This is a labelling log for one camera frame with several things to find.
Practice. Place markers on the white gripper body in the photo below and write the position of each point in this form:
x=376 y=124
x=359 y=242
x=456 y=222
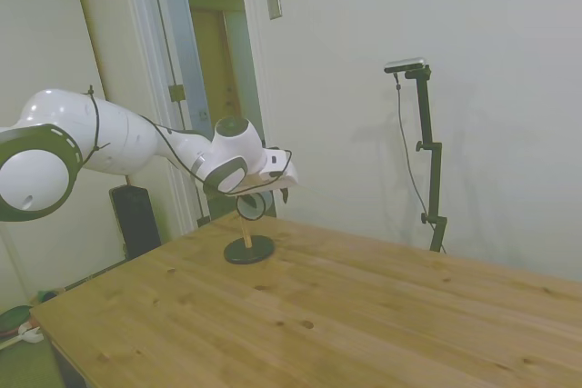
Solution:
x=286 y=176

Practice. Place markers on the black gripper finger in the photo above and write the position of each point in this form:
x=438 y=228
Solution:
x=285 y=195
x=248 y=201

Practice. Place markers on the blue enamel mug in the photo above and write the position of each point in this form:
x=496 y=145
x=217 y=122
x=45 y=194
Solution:
x=261 y=204

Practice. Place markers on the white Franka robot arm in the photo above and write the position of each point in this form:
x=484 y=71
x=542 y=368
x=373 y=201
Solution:
x=123 y=138

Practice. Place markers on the wooden mug tree black base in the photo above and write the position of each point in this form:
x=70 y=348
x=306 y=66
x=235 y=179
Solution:
x=249 y=249

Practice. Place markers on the black case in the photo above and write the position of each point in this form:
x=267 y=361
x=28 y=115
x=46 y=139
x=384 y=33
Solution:
x=136 y=224

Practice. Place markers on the wooden interior door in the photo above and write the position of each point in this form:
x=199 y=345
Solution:
x=213 y=70

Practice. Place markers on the brass door hinge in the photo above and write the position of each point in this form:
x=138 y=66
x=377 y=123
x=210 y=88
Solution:
x=176 y=92

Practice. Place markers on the white plastic object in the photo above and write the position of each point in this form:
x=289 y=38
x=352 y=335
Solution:
x=31 y=335

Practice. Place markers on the white door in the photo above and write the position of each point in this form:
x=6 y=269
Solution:
x=54 y=33

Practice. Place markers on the dark green round object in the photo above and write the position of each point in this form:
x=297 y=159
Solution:
x=13 y=317

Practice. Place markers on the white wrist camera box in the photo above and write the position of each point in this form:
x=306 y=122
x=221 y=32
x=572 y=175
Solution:
x=275 y=160

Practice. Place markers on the black camera stand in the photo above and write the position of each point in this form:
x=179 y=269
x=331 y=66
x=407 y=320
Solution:
x=436 y=188
x=400 y=111

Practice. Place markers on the grey exterior camera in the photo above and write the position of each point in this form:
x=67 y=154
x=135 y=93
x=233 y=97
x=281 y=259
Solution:
x=406 y=65

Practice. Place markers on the metal wall switch plate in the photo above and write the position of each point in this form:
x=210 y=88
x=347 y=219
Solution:
x=273 y=3

